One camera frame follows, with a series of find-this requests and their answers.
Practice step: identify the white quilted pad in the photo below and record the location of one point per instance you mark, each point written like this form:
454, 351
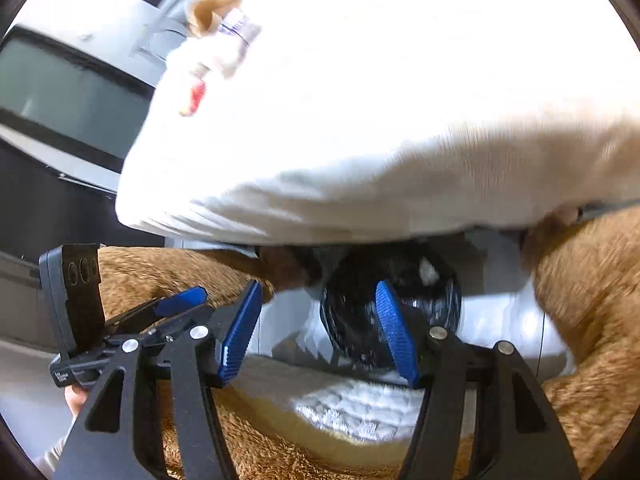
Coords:
360, 405

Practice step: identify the black cabinet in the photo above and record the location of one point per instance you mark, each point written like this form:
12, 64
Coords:
50, 210

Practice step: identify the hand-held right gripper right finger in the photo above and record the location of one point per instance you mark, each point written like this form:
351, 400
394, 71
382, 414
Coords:
397, 335

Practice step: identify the brown teddy bear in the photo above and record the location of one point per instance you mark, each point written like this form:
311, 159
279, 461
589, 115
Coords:
207, 12

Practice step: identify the black round waste bin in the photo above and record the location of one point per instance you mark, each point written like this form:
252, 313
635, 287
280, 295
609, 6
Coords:
350, 305

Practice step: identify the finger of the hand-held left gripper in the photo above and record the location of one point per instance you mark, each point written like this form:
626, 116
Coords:
180, 301
175, 323

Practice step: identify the person's left hand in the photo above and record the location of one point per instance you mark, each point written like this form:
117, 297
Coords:
76, 400

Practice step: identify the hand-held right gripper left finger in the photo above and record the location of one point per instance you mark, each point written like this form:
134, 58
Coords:
239, 340

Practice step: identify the white washing machine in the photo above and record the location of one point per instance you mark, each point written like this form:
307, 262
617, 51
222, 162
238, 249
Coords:
500, 310

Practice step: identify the brown shaggy rug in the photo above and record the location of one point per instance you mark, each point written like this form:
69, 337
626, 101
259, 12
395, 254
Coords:
590, 310

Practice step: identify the black flat screen television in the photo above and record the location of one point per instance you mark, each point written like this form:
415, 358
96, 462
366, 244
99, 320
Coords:
70, 95

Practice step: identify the small red and white item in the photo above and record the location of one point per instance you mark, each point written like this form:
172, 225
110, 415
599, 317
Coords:
194, 95

